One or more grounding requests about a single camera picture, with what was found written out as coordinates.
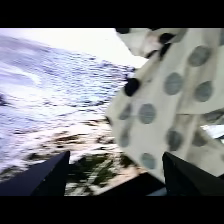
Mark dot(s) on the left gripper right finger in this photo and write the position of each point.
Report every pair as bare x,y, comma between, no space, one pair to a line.
190,176

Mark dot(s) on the cream polka dot shirt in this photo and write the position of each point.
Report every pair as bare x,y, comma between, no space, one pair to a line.
156,96

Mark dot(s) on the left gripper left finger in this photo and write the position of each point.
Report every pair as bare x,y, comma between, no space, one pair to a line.
43,176

